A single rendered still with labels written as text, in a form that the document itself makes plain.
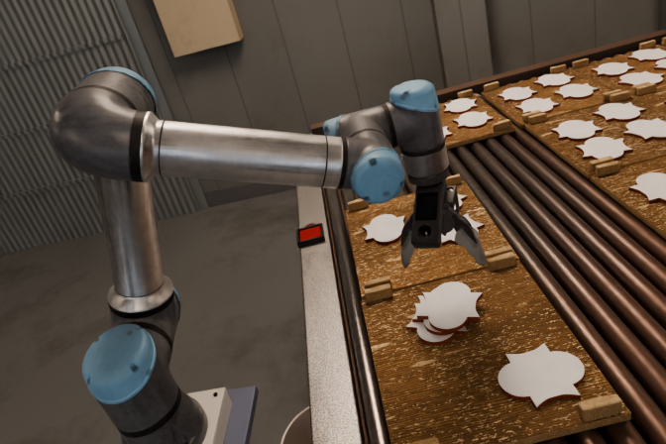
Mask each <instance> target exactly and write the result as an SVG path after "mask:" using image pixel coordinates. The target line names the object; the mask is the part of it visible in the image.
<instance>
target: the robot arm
mask: <svg viewBox="0 0 666 444"><path fill-rule="evenodd" d="M156 113H157V99H156V95H155V93H154V90H153V89H152V88H151V86H150V85H149V84H148V83H147V81H146V80H145V79H143V78H142V77H141V76H140V75H139V74H138V73H136V72H135V71H132V70H130V69H127V68H124V67H119V66H107V67H102V68H99V69H97V70H95V71H92V72H90V73H88V74H87V75H85V76H84V77H83V78H82V79H81V80H80V81H79V83H78V84H77V85H76V86H75V87H74V88H73V89H72V90H71V91H70V92H69V93H68V94H66V95H65V96H64V97H63V99H62V100H61V101H60V102H59V103H58V104H57V105H56V107H55V109H54V111H53V114H52V117H51V120H50V135H51V139H52V142H53V145H54V147H55V149H56V151H57V152H58V154H59V155H60V156H61V157H62V158H63V159H64V160H65V161H66V162H67V163H68V164H70V165H71V166H73V167H75V168H77V169H79V170H81V171H83V172H86V173H89V174H92V175H93V177H94V182H95V187H96V193H97V198H98V203H99V208H100V214H101V219H102V224H103V229H104V235H105V240H106V245H107V250H108V256H109V261H110V266H111V272H112V277H113V281H114V284H113V286H112V287H111V288H110V289H109V291H108V294H107V299H108V304H109V309H110V314H111V328H110V329H109V330H108V331H106V332H104V333H103V334H102V335H100V336H99V341H97V342H93V343H92V345H91V346H90V347H89V349H88V350H87V352H86V354H85V356H84V359H83V363H82V375H83V378H84V380H85V382H86V384H87V387H88V389H89V391H90V393H91V394H92V395H93V397H94V398H95V399H97V400H98V402H99V403H100V404H101V406H102V407H103V409H104V410H105V412H106V413H107V414H108V416H109V417H110V419H111V420H112V422H113V423H114V425H115V426H116V427H117V429H118V430H119V432H120V435H121V441H122V444H202V443H203V441H204V439H205V436H206V433H207V428H208V419H207V415H206V413H205V411H204V410H203V408H202V406H201V405H200V403H199V402H198V401H197V400H196V399H194V398H193V397H191V396H189V395H188V394H186V393H185V392H184V391H182V390H181V389H180V388H179V387H178V385H177V383H176V381H175V380H174V378H173V376H172V374H171V373H170V370H169V362H170V357H171V352H172V347H173V342H174V337H175V332H176V327H177V324H178V321H179V318H180V312H181V306H180V298H179V295H178V293H177V291H176V289H175V288H174V287H173V284H172V281H171V280H170V279H169V278H168V277H167V276H164V273H163V266H162V258H161V251H160V243H159V236H158V229H157V221H156V214H155V207H154V200H153V193H152V185H151V179H152V178H153V177H155V176H157V175H161V176H174V177H188V178H201V179H215V180H228V181H242V182H254V183H268V184H282V185H295V186H309V187H322V188H336V189H347V190H354V191H355V193H356V194H357V195H358V196H359V197H360V198H362V199H363V200H365V201H367V202H369V203H374V204H379V203H385V202H388V201H390V200H392V199H393V198H395V197H396V196H397V195H398V194H399V192H400V191H401V189H402V187H403V185H404V180H405V175H404V169H403V167H402V164H401V160H404V166H405V171H406V173H407V177H408V181H409V182H410V183H411V184H413V185H416V190H415V200H414V203H413V207H414V211H413V212H412V213H411V215H410V218H408V219H407V220H406V221H405V223H404V226H403V228H402V232H401V261H402V265H403V267H404V268H406V267H407V266H408V265H409V262H410V257H412V255H413V252H414V249H435V248H440V246H441V234H442V235H443V236H446V235H447V233H449V232H451V231H452V230H453V228H454V229H455V231H456V234H455V239H454V240H455V242H456V243H457V244H458V245H461V246H463V247H465V248H466V249H467V251H468V253H469V255H471V256H473V257H474V258H475V260H476V263H477V264H479V265H481V266H483V267H485V266H486V264H487V262H486V255H485V252H484V250H483V247H482V245H481V242H480V235H479V233H478V231H477V230H476V229H475V228H474V227H472V225H471V223H470V222H469V220H468V219H467V218H466V217H465V216H462V215H459V213H460V205H459V199H458V193H457V187H456V185H453V186H447V184H446V178H447V177H448V176H449V169H448V165H449V160H448V154H447V149H446V143H445V139H444V133H443V127H442V121H441V115H440V105H439V103H438V98H437V94H436V91H435V87H434V84H432V82H430V81H427V80H410V81H407V82H403V83H401V84H400V85H396V86H395V87H393V88H392V89H391V91H390V92H389V102H387V103H385V104H382V105H379V106H375V107H371V108H368V109H364V110H360V111H356V112H353V113H349V114H342V115H340V116H339V117H336V118H333V119H330V120H327V121H325V122H324V124H323V131H324V135H325V136H323V135H313V134H302V133H291V132H281V131H271V130H260V129H249V128H239V127H228V126H217V125H206V124H196V123H185V122H174V121H165V120H160V119H158V118H157V116H156ZM399 146H400V149H401V152H402V155H400V156H399V155H398V153H397V152H396V151H395V150H394V149H393V148H396V147H399ZM450 189H453V191H451V190H450ZM455 205H456V211H457V212H456V211H455V209H454V206H455Z"/></svg>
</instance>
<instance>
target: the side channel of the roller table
mask: <svg viewBox="0 0 666 444"><path fill-rule="evenodd" d="M665 37H666V29H665V30H661V31H657V32H654V33H650V34H646V35H643V36H639V37H635V38H632V39H628V40H624V41H620V42H617V43H613V44H609V45H606V46H602V47H598V48H595V49H591V50H587V51H583V52H580V53H576V54H572V55H566V56H562V57H559V58H555V59H551V60H548V61H545V62H541V63H537V64H534V65H530V66H526V67H523V68H519V69H515V70H512V71H508V72H504V73H500V74H497V75H493V76H489V77H486V78H482V79H478V80H475V81H471V82H467V83H464V84H460V85H456V86H452V87H449V88H445V89H441V90H438V91H436V94H437V98H438V103H445V102H447V101H448V100H450V99H452V100H456V99H458V94H457V93H458V92H462V91H465V90H469V89H472V90H473V93H477V94H480V95H481V92H483V91H484V85H485V84H489V83H493V82H496V81H497V82H498V83H499V87H502V86H506V85H507V84H509V83H512V84H514V83H518V82H519V81H521V80H528V79H530V78H531V77H539V76H542V75H543V74H545V73H547V74H551V73H550V67H552V66H558V65H562V64H566V68H568V67H573V66H572V62H573V61H576V60H580V59H583V58H588V59H589V63H590V62H591V61H593V60H595V61H600V60H602V59H603V58H605V57H614V56H615V55H625V54H626V53H627V52H630V51H632V52H636V51H638V50H639V44H641V43H645V42H648V41H652V40H655V41H656V43H655V44H656V45H661V43H662V38H665ZM324 122H325V121H324ZM324 122H320V123H317V124H313V125H311V132H312V134H313V135H324V131H323V124H324ZM324 136H325V135H324Z"/></svg>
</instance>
